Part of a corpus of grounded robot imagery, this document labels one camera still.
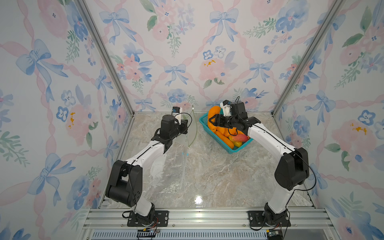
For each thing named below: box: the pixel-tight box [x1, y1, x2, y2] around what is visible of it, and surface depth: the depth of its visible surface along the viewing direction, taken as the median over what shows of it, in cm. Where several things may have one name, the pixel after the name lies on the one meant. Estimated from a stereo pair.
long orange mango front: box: [215, 131, 234, 149], surface depth 99 cm
